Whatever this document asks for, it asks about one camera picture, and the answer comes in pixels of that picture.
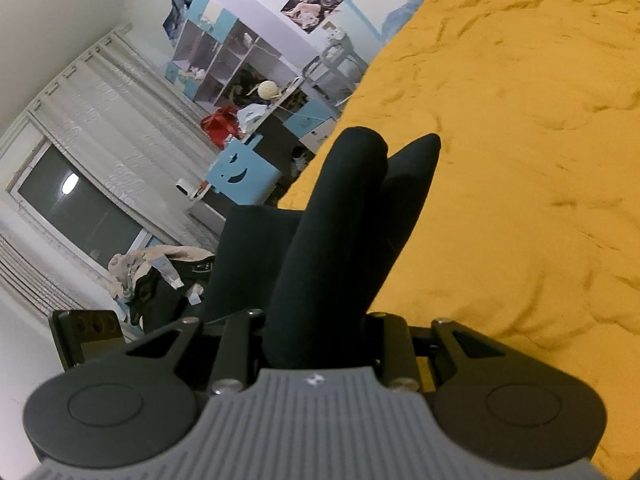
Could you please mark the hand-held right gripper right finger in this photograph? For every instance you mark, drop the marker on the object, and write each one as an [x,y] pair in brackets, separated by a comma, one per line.
[397,345]

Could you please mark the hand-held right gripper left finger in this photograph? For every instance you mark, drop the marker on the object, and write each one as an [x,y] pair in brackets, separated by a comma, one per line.
[240,340]

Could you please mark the black pants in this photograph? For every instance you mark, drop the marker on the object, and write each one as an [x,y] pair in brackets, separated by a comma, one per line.
[325,240]

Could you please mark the beige clothes pile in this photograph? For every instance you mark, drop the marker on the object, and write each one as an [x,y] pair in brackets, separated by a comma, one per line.
[145,265]

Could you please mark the dark window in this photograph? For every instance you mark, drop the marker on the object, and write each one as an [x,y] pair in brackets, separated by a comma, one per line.
[80,210]

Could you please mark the white mug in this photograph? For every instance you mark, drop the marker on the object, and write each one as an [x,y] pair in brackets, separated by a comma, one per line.
[185,190]

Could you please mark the blue smiley face chair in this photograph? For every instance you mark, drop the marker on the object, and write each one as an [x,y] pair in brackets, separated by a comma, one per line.
[245,170]

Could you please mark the red bag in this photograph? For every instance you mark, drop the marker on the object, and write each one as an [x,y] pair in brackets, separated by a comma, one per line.
[220,127]

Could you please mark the light blue cloth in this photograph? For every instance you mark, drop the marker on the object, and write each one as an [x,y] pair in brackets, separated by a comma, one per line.
[251,115]

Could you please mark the white curtain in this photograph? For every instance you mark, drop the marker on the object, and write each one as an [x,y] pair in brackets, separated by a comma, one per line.
[100,110]

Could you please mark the cluttered desk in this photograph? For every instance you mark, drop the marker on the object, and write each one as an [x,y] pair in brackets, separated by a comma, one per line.
[310,120]

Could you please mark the yellow quilted blanket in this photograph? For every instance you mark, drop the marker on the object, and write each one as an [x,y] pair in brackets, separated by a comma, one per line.
[525,135]

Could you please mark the cream round globe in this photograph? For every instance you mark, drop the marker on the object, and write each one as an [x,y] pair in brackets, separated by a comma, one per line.
[269,90]

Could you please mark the grey metal stool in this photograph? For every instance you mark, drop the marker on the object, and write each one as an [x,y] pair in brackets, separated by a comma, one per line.
[335,70]

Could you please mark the white and blue shelf unit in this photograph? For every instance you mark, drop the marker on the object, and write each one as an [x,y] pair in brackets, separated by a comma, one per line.
[235,45]

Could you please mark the dark poster on shelf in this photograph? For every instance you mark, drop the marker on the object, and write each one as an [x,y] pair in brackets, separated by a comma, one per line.
[176,10]

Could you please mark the white and blue headboard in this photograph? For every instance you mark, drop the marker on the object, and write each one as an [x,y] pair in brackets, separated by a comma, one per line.
[380,5]

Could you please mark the blue pillow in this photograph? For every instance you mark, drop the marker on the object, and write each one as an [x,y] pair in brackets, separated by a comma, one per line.
[407,2]

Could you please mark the coral reef wall poster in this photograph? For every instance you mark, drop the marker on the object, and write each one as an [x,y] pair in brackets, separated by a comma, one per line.
[310,7]

